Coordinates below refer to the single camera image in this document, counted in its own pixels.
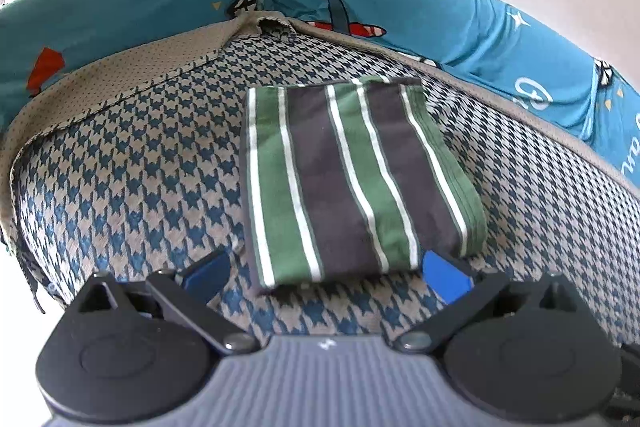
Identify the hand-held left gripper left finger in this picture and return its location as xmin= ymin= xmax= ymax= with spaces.
xmin=75 ymin=249 xmax=261 ymax=354

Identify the green grey striped shirt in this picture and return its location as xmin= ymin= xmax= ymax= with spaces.
xmin=240 ymin=77 xmax=488 ymax=295

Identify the blue houndstooth mat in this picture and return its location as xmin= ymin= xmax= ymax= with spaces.
xmin=0 ymin=9 xmax=640 ymax=348

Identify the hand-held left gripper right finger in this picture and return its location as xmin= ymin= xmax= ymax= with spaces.
xmin=395 ymin=252 xmax=593 ymax=354

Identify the blue printed bumper cushion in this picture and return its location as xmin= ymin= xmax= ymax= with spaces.
xmin=257 ymin=0 xmax=608 ymax=142
xmin=0 ymin=0 xmax=273 ymax=122
xmin=585 ymin=59 xmax=640 ymax=190

